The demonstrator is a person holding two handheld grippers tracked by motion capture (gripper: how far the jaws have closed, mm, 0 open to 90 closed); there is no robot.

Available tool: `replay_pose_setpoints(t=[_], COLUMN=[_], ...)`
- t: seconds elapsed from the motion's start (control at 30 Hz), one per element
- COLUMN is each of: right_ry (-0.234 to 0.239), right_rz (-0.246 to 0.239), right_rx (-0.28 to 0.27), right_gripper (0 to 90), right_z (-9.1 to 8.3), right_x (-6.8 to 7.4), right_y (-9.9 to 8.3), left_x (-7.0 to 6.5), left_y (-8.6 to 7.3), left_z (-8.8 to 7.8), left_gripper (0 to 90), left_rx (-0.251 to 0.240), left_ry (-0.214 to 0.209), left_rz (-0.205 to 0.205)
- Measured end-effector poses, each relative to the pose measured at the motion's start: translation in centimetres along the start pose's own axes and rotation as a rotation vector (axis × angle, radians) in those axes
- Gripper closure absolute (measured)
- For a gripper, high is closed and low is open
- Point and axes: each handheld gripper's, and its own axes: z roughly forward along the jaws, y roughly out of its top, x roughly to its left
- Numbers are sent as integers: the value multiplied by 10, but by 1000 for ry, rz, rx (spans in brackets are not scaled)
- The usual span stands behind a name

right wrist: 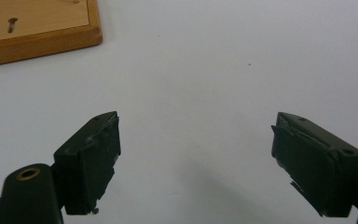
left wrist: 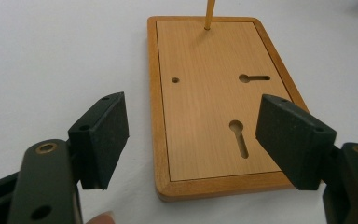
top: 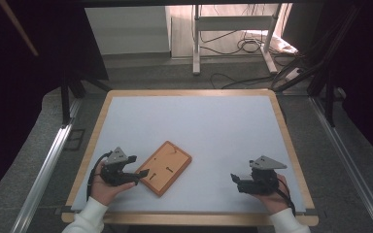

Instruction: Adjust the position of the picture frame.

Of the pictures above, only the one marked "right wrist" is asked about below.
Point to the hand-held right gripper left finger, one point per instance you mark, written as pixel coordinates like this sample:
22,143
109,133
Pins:
85,165

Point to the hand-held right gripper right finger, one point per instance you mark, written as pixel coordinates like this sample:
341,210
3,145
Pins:
313,168

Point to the wooden tray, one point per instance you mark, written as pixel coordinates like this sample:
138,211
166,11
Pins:
34,28

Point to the small dark screw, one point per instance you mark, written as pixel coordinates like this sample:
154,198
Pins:
11,25

